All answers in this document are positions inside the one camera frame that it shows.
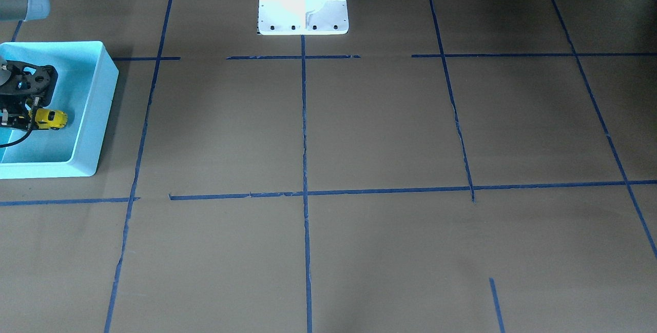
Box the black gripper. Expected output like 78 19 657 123
1 60 58 129

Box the yellow beetle toy car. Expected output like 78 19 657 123
40 108 68 130

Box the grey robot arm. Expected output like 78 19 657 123
1 0 58 131

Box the light blue plastic bin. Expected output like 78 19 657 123
1 41 118 179

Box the black camera cable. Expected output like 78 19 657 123
0 98 39 148

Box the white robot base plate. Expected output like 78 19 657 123
257 0 350 36

